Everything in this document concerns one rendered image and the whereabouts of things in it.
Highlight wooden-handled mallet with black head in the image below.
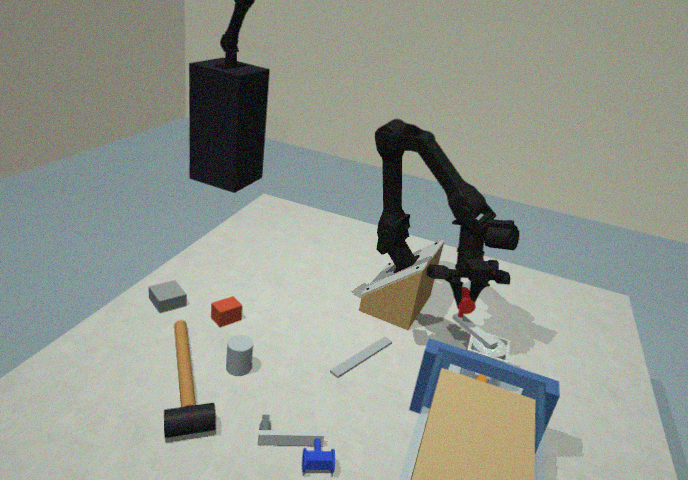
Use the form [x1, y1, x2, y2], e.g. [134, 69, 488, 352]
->
[164, 320, 216, 438]

